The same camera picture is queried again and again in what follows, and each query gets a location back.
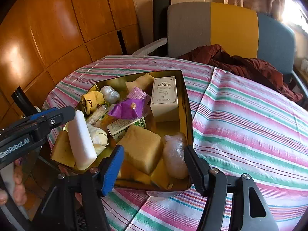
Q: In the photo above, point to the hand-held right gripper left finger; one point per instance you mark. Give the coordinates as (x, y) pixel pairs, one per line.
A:
(113, 168)

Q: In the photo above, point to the person's left hand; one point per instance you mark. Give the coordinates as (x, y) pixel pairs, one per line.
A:
(20, 190)

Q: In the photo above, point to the striped tablecloth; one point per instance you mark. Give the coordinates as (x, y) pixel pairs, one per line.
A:
(240, 125)

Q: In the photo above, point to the yellow knitted sock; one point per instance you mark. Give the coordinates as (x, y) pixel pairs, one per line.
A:
(90, 101)

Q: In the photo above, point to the black metal tube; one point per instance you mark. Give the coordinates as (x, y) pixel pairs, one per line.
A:
(22, 99)

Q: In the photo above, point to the gold metal tray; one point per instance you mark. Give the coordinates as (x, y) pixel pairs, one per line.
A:
(168, 126)

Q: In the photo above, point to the purple paper wrapper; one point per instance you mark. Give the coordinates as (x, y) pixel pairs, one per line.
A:
(127, 109)

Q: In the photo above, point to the maroon jacket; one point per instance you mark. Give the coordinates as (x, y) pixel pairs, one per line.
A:
(240, 65)

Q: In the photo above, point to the black rolled mat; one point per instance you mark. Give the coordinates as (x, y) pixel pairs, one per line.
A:
(161, 16)

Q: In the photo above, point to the white foam block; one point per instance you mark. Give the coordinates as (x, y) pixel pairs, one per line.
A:
(80, 142)

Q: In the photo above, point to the wooden wardrobe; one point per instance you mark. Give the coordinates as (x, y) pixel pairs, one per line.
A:
(60, 28)

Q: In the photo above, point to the grey yellow blue chair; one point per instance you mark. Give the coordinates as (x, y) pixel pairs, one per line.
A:
(233, 28)

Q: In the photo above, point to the clear snack packet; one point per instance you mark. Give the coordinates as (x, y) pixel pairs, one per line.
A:
(98, 115)

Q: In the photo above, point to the white cloth ball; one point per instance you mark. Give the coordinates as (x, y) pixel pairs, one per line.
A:
(98, 137)

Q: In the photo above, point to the white plastic bundle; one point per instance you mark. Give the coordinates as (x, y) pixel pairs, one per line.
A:
(110, 94)

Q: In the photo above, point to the green and white box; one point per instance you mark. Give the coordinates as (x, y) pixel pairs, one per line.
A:
(120, 126)

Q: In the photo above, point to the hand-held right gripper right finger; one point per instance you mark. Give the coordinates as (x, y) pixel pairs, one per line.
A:
(192, 168)

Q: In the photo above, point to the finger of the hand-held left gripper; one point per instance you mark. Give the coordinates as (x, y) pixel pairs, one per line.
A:
(41, 115)
(60, 119)

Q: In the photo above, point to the plastic pinkish roll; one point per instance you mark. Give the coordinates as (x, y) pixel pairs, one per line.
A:
(174, 154)

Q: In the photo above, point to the tall cream box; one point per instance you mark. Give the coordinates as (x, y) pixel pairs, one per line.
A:
(164, 98)

